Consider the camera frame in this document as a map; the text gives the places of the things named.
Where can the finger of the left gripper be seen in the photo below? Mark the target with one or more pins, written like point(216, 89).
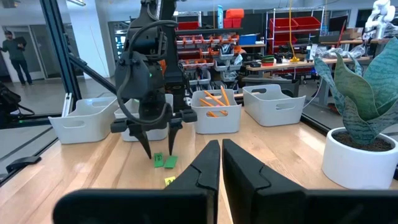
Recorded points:
point(172, 133)
point(141, 137)

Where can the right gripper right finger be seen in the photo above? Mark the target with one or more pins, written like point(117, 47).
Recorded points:
point(245, 180)

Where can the person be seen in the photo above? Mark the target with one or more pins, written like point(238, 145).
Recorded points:
point(17, 53)

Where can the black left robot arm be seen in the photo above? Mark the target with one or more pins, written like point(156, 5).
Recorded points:
point(174, 62)

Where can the parts rack with small bins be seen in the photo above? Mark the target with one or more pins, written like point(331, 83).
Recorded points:
point(202, 62)

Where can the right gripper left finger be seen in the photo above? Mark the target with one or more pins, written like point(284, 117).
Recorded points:
point(199, 174)

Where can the grey plastic bin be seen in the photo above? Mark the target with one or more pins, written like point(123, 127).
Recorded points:
point(160, 132)
point(273, 115)
point(217, 123)
point(84, 124)

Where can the green plant in white pot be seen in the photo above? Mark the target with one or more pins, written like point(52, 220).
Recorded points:
point(357, 168)

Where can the wooden workbench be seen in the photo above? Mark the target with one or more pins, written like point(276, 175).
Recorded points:
point(280, 65)

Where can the white humanoid robot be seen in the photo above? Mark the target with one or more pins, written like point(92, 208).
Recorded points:
point(379, 18)

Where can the green eraser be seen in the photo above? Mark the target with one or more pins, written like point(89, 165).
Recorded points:
point(171, 162)
point(159, 160)

